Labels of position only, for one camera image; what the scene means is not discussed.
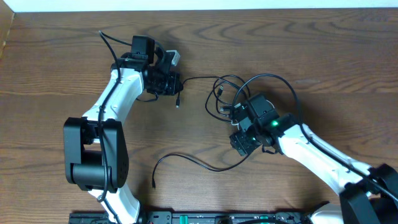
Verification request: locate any braided black usb cable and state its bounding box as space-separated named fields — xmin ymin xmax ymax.
xmin=175 ymin=74 xmax=251 ymax=123

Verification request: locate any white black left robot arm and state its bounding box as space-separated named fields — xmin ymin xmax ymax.
xmin=63 ymin=35 xmax=183 ymax=223

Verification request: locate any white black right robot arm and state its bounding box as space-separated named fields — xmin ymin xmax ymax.
xmin=229 ymin=94 xmax=397 ymax=223

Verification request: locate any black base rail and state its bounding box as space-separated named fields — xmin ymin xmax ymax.
xmin=68 ymin=211 xmax=312 ymax=224

